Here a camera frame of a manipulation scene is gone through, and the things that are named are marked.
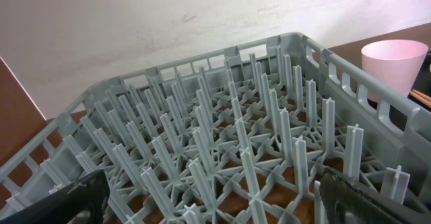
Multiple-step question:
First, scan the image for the grey dishwasher rack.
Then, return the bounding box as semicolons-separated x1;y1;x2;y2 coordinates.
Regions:
1;33;430;223

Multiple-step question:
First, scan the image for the pink plastic cup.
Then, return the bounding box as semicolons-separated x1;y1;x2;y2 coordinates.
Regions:
361;40;428;98

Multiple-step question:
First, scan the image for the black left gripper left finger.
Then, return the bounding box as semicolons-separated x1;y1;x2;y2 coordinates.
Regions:
1;170;110;224

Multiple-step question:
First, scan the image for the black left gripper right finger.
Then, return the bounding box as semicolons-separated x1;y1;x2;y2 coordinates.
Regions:
319;167;430;224

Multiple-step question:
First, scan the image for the wooden chopstick left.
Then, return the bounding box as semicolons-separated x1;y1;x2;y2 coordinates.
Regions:
410;89;430;108

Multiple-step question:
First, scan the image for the wooden chopstick right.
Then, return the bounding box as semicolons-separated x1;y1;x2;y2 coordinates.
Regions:
410;89;430;102

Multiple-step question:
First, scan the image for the wooden chopstick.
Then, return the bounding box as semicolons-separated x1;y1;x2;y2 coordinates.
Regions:
410;89;430;102
410;89;430;108

